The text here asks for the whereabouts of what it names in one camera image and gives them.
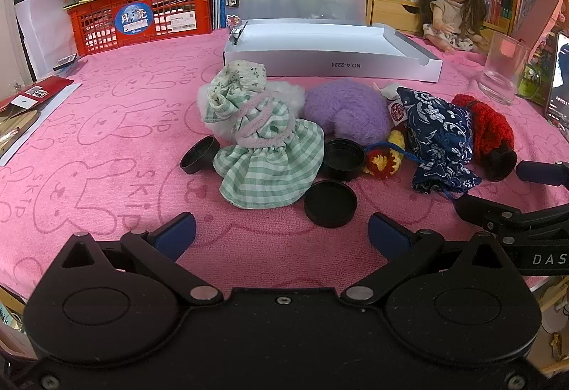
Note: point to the red plastic crate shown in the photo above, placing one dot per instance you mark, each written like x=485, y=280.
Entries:
x=98, y=30

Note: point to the small green toy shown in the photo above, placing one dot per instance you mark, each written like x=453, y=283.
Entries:
x=531, y=81

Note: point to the black binder clip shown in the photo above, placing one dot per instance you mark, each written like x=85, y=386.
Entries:
x=238, y=33

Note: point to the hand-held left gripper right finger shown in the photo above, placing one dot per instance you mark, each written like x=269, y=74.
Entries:
x=389, y=234

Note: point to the small black case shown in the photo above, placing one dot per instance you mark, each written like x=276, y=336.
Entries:
x=66, y=61

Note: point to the brown-haired baby doll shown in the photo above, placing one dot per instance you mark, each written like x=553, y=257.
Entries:
x=453, y=8

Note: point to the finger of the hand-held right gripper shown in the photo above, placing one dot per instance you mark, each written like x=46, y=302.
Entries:
x=544, y=173
x=493, y=216

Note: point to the white plush cat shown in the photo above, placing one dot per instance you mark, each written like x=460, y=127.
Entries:
x=289, y=96

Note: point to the pink rabbit print blanket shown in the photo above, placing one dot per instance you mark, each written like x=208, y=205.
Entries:
x=111, y=128

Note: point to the wooden drawer box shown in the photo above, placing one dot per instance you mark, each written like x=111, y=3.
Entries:
x=391, y=12

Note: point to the red knitted doll hat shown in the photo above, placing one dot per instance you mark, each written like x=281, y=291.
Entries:
x=489, y=123

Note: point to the pink toy house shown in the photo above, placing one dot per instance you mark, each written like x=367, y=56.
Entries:
x=542, y=16

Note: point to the smartphone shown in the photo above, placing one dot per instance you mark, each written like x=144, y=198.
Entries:
x=561, y=79

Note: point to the red envelope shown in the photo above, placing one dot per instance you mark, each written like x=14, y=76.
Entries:
x=49, y=88

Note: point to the green checked doll dress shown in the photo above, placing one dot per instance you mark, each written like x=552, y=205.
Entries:
x=266, y=150

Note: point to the purple plush toy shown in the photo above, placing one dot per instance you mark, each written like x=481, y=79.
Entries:
x=342, y=105

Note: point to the clear drinking glass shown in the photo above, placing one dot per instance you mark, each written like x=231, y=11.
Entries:
x=502, y=74

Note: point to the white paper sheet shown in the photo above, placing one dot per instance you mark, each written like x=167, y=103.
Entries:
x=49, y=110

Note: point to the white shallow cardboard box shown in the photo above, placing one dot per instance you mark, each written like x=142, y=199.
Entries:
x=320, y=43

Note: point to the black round cap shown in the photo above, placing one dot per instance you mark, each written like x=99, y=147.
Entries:
x=331, y=201
x=195, y=156
x=342, y=159

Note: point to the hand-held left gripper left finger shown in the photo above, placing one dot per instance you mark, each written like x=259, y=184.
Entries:
x=175, y=234

